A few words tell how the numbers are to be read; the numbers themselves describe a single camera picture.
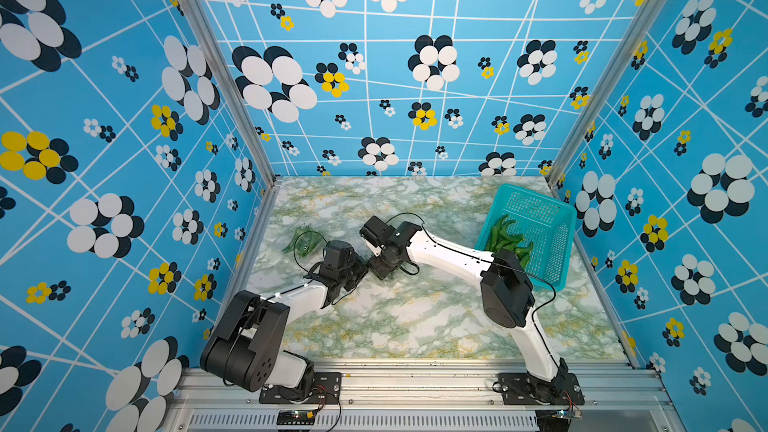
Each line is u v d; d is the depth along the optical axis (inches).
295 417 28.4
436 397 28.9
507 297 20.4
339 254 27.8
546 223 41.3
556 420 26.8
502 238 38.0
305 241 37.9
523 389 28.6
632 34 31.2
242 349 17.0
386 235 27.2
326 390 28.5
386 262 29.7
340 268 28.0
